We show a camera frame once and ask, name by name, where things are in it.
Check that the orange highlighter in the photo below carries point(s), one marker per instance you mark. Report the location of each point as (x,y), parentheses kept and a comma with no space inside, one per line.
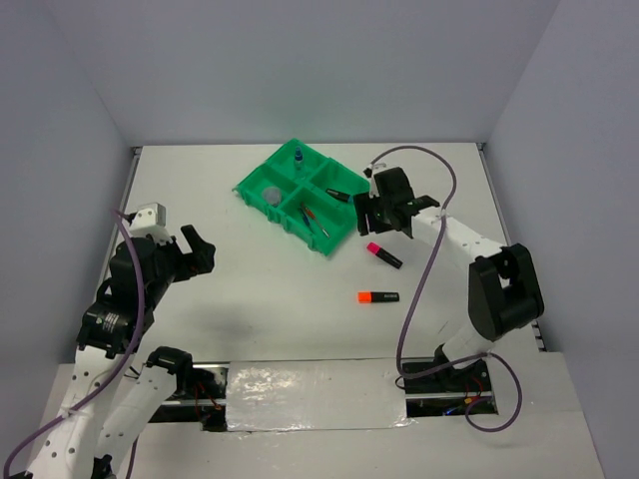
(377,297)

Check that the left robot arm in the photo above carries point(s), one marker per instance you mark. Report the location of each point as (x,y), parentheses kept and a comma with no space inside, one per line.
(94,434)

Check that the green four-compartment bin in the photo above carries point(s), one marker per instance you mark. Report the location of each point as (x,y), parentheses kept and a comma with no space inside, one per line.
(322,173)

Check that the silver tape sheet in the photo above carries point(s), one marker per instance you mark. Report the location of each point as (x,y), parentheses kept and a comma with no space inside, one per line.
(284,396)

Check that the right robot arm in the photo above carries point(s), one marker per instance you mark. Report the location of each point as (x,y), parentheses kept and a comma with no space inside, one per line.
(503,292)

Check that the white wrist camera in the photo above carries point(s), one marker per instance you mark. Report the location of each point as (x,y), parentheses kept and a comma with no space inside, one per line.
(372,168)
(149,221)

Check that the clear tub of paperclips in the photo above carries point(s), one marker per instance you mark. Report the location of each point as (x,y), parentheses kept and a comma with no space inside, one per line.
(272,196)

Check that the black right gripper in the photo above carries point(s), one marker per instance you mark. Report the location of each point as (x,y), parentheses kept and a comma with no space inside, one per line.
(360,202)

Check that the red gel pen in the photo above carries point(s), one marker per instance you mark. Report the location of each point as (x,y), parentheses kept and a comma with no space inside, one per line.
(309,213)

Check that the small blue-capped bottle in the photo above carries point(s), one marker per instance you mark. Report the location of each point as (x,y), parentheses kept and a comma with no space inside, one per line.
(299,163)

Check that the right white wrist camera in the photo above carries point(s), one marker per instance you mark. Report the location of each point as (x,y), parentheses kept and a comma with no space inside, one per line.
(372,168)

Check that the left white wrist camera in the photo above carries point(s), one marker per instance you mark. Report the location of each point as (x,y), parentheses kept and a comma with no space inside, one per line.
(149,221)

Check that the blue highlighter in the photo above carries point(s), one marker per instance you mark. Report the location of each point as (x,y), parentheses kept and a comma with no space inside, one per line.
(338,195)

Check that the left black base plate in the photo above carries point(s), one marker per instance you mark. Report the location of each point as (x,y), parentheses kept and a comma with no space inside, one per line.
(202,402)

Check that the pink highlighter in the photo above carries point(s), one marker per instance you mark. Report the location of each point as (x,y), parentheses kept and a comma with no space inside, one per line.
(384,255)

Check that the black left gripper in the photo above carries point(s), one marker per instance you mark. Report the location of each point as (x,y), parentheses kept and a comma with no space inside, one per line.
(202,258)

